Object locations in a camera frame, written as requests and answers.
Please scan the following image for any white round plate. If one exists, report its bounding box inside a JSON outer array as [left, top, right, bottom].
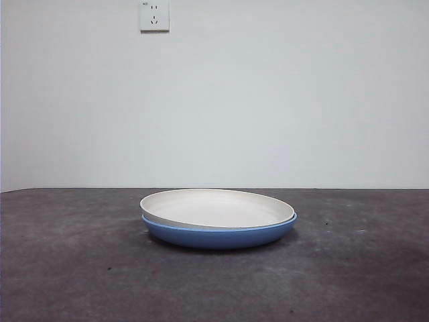
[[139, 188, 296, 229]]

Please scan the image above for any blue round plate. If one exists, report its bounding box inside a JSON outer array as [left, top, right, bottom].
[[141, 213, 298, 250]]

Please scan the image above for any white wall socket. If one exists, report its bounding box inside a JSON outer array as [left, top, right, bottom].
[[139, 0, 170, 34]]

